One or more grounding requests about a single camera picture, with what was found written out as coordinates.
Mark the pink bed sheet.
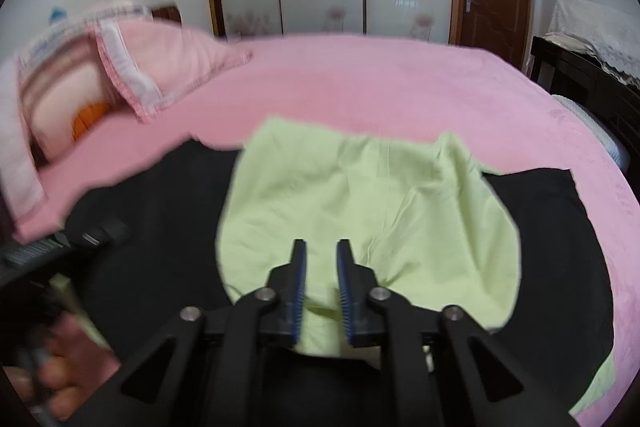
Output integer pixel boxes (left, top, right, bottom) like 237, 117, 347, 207
17, 35, 639, 426

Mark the cartoon print pillow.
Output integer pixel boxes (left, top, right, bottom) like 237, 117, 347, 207
1, 1, 152, 220

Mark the green and black hooded jacket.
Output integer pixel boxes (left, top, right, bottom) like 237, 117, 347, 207
66, 119, 615, 425

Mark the pink pillow with white trim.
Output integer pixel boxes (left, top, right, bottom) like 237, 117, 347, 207
93, 18, 252, 122

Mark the white lace cover cloth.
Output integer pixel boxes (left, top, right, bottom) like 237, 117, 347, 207
544, 0, 640, 88

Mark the dark wooden cabinet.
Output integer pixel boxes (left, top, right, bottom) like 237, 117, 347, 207
530, 37, 639, 176

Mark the person's left hand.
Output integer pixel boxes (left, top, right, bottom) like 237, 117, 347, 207
3, 312, 120, 421

